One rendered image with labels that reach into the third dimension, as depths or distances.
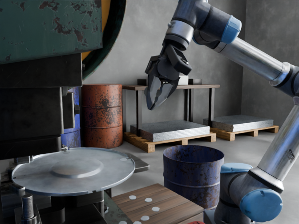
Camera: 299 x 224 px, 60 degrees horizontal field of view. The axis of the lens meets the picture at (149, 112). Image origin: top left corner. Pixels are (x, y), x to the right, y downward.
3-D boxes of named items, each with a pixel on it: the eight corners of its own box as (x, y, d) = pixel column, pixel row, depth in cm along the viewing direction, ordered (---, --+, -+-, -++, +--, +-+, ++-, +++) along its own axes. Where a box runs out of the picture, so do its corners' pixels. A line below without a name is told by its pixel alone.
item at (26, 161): (31, 156, 61) (30, 141, 61) (33, 162, 57) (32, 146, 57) (16, 158, 60) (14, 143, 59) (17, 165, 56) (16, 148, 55)
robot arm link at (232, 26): (230, 26, 84) (201, 10, 82) (247, 18, 73) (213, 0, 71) (220, 48, 85) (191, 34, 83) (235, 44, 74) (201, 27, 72)
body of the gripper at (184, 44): (163, 84, 80) (178, 48, 80) (176, 85, 72) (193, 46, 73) (142, 74, 77) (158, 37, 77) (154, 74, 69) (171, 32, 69)
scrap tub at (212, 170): (195, 198, 214) (196, 142, 207) (235, 223, 178) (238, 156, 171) (151, 211, 193) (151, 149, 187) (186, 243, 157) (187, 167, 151)
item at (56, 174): (156, 179, 59) (156, 175, 59) (14, 211, 45) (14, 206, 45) (111, 145, 84) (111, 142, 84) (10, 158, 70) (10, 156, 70)
